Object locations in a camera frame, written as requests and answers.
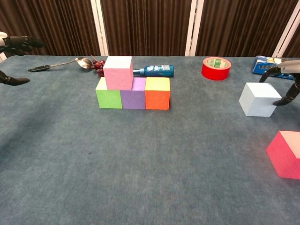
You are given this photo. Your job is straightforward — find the blue-grey felt table cloth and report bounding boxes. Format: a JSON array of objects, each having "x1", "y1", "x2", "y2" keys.
[{"x1": 0, "y1": 55, "x2": 300, "y2": 225}]

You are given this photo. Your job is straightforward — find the blue cookie box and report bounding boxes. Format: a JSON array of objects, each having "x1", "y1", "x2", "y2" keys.
[{"x1": 252, "y1": 55, "x2": 300, "y2": 82}]

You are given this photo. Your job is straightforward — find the purple foam cube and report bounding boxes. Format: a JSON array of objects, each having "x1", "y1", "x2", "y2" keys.
[{"x1": 120, "y1": 77, "x2": 147, "y2": 110}]

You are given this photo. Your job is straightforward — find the light blue foam cube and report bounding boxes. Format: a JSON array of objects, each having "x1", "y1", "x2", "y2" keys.
[{"x1": 239, "y1": 82, "x2": 282, "y2": 117}]

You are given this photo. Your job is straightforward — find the red tape roll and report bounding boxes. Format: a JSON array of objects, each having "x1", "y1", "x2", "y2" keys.
[{"x1": 201, "y1": 57, "x2": 232, "y2": 81}]

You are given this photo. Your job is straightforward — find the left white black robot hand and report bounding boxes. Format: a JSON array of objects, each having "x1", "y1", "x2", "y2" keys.
[{"x1": 0, "y1": 31, "x2": 45, "y2": 86}]

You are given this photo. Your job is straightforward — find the dark brown pleated curtain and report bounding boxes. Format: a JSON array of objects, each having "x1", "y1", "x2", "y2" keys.
[
  {"x1": 285, "y1": 9, "x2": 300, "y2": 58},
  {"x1": 100, "y1": 0, "x2": 193, "y2": 57},
  {"x1": 195, "y1": 0, "x2": 293, "y2": 57},
  {"x1": 0, "y1": 0, "x2": 102, "y2": 57}
]

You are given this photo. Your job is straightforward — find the blue spray bottle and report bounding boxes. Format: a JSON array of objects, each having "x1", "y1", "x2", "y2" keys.
[{"x1": 132, "y1": 64, "x2": 175, "y2": 78}]

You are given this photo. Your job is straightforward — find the red foam cube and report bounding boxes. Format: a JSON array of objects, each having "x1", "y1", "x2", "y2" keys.
[{"x1": 266, "y1": 130, "x2": 300, "y2": 180}]

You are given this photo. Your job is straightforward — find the light pink foam cube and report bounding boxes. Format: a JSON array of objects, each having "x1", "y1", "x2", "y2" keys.
[{"x1": 103, "y1": 56, "x2": 134, "y2": 90}]

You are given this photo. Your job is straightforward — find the dark red plastic grapes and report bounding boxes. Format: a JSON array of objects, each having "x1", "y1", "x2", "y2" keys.
[{"x1": 90, "y1": 55, "x2": 106, "y2": 77}]

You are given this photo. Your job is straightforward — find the metal spoon with black handle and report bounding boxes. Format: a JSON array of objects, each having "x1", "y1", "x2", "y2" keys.
[{"x1": 27, "y1": 57, "x2": 94, "y2": 73}]

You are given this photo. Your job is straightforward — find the green foam cube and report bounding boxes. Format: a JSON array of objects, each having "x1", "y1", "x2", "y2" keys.
[{"x1": 95, "y1": 77, "x2": 123, "y2": 109}]

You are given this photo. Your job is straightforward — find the white partition post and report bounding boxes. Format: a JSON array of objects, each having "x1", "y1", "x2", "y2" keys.
[
  {"x1": 271, "y1": 0, "x2": 300, "y2": 58},
  {"x1": 90, "y1": 0, "x2": 110, "y2": 56},
  {"x1": 185, "y1": 0, "x2": 204, "y2": 57}
]

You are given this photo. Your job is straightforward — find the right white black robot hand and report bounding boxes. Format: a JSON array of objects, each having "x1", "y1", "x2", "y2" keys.
[{"x1": 259, "y1": 60, "x2": 300, "y2": 106}]

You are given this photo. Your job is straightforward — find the orange foam cube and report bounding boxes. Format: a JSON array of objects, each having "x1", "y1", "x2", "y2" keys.
[{"x1": 145, "y1": 76, "x2": 171, "y2": 110}]

